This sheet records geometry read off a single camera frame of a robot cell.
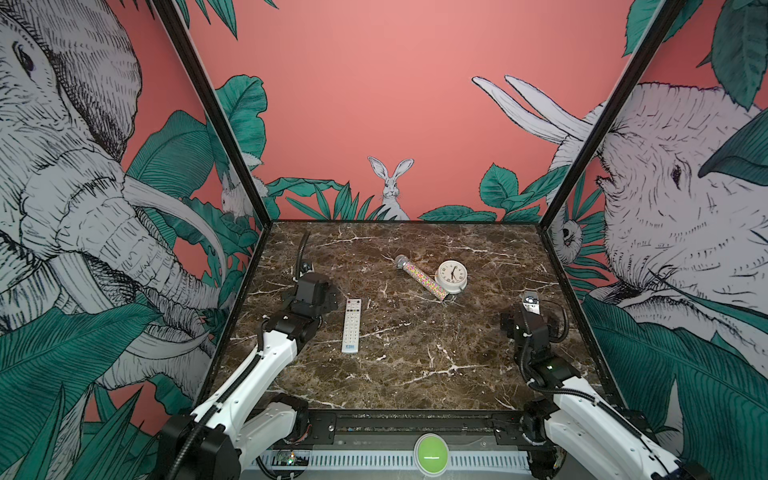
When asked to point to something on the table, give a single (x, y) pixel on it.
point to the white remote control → (351, 325)
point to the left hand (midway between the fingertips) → (312, 286)
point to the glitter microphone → (402, 262)
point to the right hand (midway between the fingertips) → (526, 305)
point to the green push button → (431, 454)
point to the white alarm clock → (452, 276)
